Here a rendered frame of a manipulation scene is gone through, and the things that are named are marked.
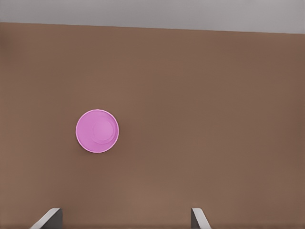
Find pink bowl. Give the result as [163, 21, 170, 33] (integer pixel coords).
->
[75, 109, 120, 154]

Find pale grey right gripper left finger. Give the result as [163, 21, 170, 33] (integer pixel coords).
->
[29, 207, 63, 229]

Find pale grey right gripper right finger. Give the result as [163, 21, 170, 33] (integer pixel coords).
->
[191, 207, 212, 229]

